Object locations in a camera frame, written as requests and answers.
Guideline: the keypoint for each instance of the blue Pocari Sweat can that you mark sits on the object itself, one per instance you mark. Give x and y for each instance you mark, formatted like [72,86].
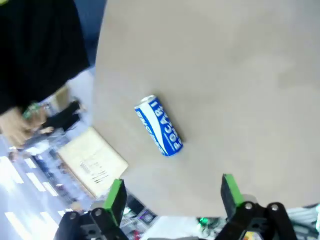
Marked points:
[160,125]

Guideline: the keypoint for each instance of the person in black jacket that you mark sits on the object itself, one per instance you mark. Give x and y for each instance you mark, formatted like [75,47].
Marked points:
[37,50]

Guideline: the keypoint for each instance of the background person in black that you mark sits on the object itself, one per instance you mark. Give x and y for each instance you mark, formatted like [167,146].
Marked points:
[62,118]

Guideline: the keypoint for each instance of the beige cardboard box with label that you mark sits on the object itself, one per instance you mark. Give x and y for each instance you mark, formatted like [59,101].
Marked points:
[92,162]

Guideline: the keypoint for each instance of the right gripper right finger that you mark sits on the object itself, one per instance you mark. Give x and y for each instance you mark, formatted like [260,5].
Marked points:
[232,197]

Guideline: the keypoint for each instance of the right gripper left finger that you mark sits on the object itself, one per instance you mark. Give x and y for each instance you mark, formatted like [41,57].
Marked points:
[113,200]

